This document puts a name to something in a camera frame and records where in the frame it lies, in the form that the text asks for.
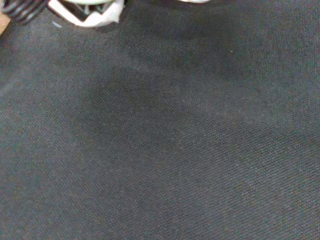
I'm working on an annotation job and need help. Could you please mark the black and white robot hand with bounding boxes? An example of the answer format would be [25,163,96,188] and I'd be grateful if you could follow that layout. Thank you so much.
[0,0,126,28]

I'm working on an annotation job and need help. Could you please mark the black cloth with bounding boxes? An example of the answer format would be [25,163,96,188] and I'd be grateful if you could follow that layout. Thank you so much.
[0,0,320,240]

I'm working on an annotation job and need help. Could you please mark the cork ring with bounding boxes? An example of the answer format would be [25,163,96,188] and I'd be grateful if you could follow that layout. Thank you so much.
[0,16,12,38]

